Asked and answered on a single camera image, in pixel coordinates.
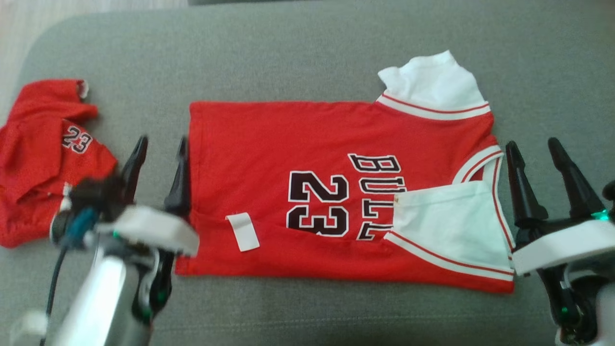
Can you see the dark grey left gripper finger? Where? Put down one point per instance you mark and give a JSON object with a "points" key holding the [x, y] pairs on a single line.
{"points": [[178, 192], [133, 168]]}

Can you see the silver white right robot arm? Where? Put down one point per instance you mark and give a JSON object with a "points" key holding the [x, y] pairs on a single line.
{"points": [[606, 312]]}

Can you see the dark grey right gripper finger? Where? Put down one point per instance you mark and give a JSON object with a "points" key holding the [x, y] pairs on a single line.
{"points": [[523, 192], [574, 187]]}

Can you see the red 23 basketball shorts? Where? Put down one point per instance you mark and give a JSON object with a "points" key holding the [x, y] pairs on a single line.
{"points": [[33, 158]]}

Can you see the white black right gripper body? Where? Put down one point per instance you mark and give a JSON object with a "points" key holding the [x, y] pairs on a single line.
{"points": [[562, 247]]}

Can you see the red Bulls 23 jersey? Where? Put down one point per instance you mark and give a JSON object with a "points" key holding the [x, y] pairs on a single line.
{"points": [[269, 144]]}

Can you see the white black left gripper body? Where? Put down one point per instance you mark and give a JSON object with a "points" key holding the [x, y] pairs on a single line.
{"points": [[153, 230]]}

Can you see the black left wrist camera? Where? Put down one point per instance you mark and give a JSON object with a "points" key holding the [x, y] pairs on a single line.
{"points": [[93, 197]]}

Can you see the grey fabric sofa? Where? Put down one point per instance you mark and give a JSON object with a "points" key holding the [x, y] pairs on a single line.
{"points": [[307, 53]]}

